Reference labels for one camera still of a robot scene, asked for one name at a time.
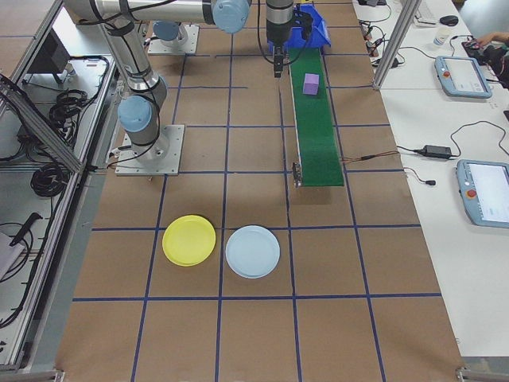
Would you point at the blue plastic storage bin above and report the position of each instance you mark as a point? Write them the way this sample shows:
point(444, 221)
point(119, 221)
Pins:
point(320, 28)

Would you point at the black control box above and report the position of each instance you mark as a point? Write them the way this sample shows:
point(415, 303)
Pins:
point(49, 55)

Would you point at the person's bare hand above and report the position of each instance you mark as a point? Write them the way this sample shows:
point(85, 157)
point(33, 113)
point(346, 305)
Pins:
point(487, 40)

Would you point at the black power adapter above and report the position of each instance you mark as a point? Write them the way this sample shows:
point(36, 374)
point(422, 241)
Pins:
point(437, 151)

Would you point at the white square base plate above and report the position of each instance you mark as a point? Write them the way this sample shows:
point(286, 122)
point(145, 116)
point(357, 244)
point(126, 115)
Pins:
point(191, 40)
point(173, 151)

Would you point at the V-shaped metal bar frame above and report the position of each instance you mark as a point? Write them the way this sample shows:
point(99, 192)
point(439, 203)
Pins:
point(47, 137)

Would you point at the white keyboard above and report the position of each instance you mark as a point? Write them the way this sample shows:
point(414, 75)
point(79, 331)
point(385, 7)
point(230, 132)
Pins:
point(426, 14)

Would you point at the person's bare forearm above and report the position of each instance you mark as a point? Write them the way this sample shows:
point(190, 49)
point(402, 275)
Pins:
point(502, 37)

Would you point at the metal table corner bracket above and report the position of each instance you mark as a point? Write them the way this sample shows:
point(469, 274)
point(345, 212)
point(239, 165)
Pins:
point(465, 375)
point(32, 376)

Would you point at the black game controller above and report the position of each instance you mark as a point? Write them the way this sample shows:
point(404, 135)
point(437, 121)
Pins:
point(473, 45)

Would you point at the black computer mouse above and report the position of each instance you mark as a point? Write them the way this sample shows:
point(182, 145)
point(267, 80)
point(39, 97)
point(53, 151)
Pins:
point(449, 20)

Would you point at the white desk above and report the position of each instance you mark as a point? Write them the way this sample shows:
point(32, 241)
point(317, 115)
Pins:
point(417, 119)

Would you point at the green belt conveyor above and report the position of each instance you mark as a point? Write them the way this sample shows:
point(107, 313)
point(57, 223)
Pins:
point(316, 131)

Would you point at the purple foam block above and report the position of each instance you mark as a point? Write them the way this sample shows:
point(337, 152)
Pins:
point(311, 84)

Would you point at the grey blue teach pendant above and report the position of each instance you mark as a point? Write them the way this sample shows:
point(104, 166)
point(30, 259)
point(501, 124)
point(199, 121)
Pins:
point(489, 195)
point(465, 75)

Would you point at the aluminium profile post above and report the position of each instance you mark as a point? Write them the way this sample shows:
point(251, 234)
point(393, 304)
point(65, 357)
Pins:
point(395, 40)

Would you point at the white paper cup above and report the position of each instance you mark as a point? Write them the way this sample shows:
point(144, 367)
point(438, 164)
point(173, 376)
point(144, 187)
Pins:
point(442, 36)

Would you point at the small black power brick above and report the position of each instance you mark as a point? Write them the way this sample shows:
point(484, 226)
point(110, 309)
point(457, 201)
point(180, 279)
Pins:
point(395, 63)

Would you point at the yellow plastic plate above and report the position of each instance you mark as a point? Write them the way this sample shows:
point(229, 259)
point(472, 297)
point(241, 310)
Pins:
point(189, 240)

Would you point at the person's dark clothed body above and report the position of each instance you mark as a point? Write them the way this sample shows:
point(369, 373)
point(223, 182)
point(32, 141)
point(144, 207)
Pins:
point(499, 63)

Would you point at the light blue plastic plate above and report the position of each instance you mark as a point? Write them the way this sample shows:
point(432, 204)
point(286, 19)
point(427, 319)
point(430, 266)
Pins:
point(252, 251)

